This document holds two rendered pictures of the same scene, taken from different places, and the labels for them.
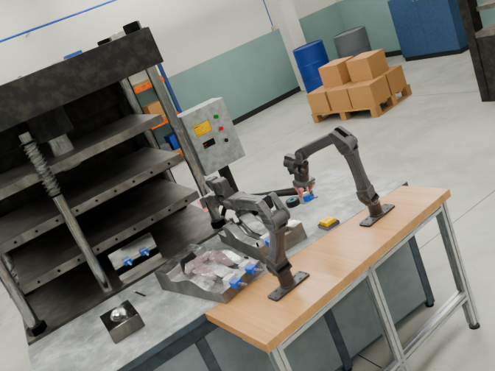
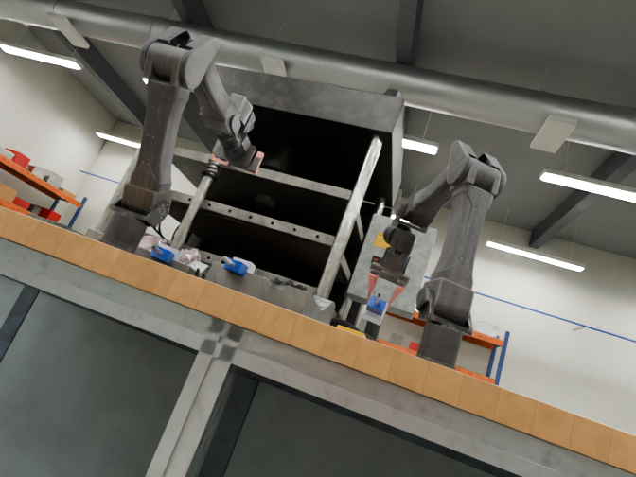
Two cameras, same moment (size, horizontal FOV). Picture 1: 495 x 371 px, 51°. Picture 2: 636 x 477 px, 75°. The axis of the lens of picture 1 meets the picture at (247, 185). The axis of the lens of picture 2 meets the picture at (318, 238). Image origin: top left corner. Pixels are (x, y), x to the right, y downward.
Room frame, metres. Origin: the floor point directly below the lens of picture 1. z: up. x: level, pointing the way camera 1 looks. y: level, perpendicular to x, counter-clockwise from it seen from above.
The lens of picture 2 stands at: (1.56, -0.75, 0.75)
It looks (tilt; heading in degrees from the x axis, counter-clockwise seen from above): 16 degrees up; 38
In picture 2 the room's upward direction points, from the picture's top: 21 degrees clockwise
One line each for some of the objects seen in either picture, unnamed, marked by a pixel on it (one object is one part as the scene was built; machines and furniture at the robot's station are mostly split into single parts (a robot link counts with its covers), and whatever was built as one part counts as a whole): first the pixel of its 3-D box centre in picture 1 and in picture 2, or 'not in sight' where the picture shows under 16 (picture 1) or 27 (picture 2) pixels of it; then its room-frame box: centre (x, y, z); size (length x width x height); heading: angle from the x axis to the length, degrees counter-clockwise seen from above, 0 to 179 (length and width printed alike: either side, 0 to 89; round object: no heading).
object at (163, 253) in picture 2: (253, 269); (161, 254); (2.12, 0.12, 0.86); 0.13 x 0.05 x 0.05; 39
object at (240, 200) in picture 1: (255, 209); (200, 95); (1.96, 0.01, 1.17); 0.30 x 0.09 x 0.12; 30
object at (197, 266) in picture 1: (204, 263); (173, 253); (2.30, 0.33, 0.90); 0.26 x 0.18 x 0.08; 39
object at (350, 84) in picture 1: (353, 85); not in sight; (7.25, -1.94, 0.37); 1.20 x 0.82 x 0.74; 33
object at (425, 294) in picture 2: (369, 196); (444, 311); (2.26, -0.51, 0.90); 0.09 x 0.06 x 0.06; 137
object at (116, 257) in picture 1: (124, 246); not in sight; (3.04, 0.84, 0.87); 0.50 x 0.27 x 0.17; 22
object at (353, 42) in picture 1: (356, 56); not in sight; (9.10, -2.63, 0.44); 0.59 x 0.59 x 0.88
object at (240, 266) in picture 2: (272, 242); (234, 266); (2.23, -0.01, 0.89); 0.13 x 0.05 x 0.05; 22
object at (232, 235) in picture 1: (257, 229); (281, 304); (2.51, 0.04, 0.87); 0.50 x 0.26 x 0.14; 22
